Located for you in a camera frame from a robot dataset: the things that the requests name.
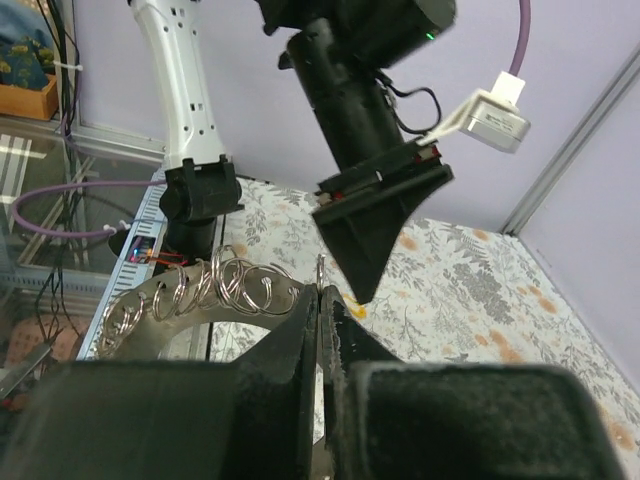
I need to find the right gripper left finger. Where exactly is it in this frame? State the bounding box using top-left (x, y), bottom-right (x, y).
top-left (1, 286), bottom-right (319, 479)

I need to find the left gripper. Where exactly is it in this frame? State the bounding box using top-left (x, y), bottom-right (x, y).
top-left (313, 141), bottom-right (454, 304)

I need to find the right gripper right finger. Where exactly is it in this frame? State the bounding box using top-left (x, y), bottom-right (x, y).
top-left (319, 287), bottom-right (625, 479)

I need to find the metal ring key organizer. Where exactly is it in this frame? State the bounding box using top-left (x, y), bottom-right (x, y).
top-left (94, 245), bottom-right (324, 361)

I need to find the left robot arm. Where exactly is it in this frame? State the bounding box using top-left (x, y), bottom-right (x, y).
top-left (128, 1), bottom-right (456, 304)

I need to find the aluminium front rail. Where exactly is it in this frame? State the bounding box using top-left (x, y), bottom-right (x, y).
top-left (77, 185), bottom-right (166, 360)

